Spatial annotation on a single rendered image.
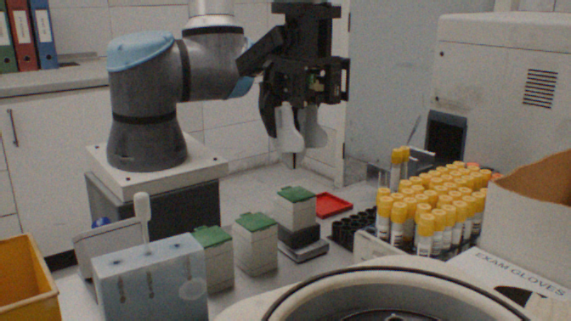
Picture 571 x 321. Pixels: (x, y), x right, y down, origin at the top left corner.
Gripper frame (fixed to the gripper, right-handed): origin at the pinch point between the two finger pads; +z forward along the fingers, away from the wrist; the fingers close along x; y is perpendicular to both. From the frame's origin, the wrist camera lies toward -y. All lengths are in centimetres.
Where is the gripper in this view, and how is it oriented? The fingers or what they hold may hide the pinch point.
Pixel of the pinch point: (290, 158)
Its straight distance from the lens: 63.9
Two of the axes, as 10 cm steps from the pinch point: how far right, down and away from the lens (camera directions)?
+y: 5.8, 2.9, -7.7
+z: 0.0, 9.4, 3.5
